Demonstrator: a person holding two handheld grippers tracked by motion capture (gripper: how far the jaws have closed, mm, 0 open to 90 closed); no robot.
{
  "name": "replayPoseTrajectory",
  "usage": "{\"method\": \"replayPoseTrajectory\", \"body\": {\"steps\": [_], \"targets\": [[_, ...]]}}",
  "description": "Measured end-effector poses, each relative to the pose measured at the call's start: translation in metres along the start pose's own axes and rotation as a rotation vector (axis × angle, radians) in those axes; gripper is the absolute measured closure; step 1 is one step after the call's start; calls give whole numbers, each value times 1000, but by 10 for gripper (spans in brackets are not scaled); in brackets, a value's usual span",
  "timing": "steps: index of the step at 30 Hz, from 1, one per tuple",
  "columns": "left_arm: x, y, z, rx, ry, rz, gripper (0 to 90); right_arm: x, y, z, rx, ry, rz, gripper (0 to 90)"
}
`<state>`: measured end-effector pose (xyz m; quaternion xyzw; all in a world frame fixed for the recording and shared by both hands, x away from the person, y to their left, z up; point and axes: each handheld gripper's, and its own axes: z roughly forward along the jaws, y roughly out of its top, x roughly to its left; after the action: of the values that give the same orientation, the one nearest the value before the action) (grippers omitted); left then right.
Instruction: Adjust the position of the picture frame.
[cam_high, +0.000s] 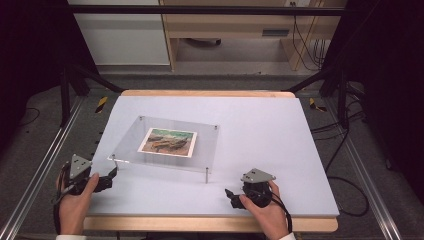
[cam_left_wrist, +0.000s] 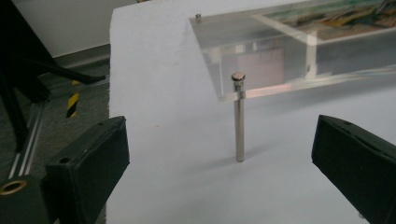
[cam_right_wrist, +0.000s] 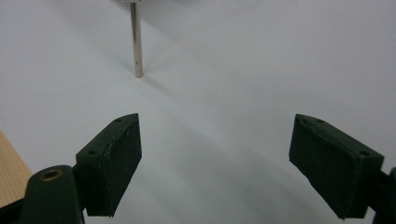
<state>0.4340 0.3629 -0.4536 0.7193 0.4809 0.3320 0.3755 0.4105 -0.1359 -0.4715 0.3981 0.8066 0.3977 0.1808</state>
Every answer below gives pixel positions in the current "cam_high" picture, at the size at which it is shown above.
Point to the aluminium floor rail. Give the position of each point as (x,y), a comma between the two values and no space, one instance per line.
(43,166)
(363,166)

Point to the painting print with white border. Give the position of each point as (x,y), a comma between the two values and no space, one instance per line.
(168,142)

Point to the wooden table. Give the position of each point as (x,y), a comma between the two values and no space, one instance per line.
(206,224)

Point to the white cabinet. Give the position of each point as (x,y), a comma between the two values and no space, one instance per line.
(123,36)

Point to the black curtain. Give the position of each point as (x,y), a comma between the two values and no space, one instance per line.
(30,50)
(390,66)

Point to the light wooden desk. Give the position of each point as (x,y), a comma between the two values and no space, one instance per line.
(233,23)

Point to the black metal stand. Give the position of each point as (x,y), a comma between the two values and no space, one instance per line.
(341,96)
(65,96)

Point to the yellow clamp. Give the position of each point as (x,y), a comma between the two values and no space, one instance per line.
(101,104)
(313,104)

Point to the person's right hand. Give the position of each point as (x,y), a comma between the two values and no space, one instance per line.
(266,216)

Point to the black horizontal frame bar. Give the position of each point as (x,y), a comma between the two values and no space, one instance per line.
(200,10)

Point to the person's left hand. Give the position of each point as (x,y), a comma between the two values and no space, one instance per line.
(76,206)

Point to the yellow clamp left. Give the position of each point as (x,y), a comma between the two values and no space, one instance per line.
(101,104)

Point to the grey desk socket strip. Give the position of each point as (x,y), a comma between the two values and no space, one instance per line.
(275,32)

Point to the clear acrylic picture frame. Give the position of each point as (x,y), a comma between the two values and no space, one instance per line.
(206,150)

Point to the yellow clamp right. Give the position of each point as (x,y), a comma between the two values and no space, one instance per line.
(313,104)

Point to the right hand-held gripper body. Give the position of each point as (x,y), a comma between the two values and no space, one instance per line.
(256,186)

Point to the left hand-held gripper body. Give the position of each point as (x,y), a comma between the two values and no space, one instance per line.
(79,168)

